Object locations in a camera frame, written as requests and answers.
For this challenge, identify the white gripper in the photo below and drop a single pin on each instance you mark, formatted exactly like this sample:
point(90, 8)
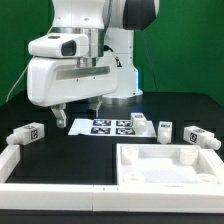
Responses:
point(52, 82)

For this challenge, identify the white square tabletop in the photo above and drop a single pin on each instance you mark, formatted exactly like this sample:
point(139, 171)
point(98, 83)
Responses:
point(177, 165)

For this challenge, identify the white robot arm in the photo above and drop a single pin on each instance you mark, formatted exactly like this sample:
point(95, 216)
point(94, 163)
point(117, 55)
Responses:
point(88, 54)

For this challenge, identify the white marker sheet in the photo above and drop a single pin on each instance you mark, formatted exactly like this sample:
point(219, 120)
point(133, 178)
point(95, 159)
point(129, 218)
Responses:
point(109, 127)

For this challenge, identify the white U-shaped fence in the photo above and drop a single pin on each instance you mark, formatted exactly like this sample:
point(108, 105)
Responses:
point(193, 198)

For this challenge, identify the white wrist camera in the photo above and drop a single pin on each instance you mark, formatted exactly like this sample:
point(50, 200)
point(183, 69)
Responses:
point(60, 45)

